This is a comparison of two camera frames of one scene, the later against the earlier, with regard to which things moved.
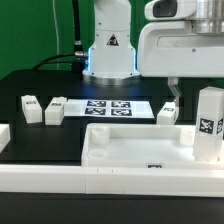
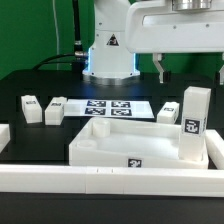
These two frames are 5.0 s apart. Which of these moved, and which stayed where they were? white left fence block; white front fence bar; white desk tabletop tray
Moved: white desk tabletop tray
Stayed: white left fence block; white front fence bar
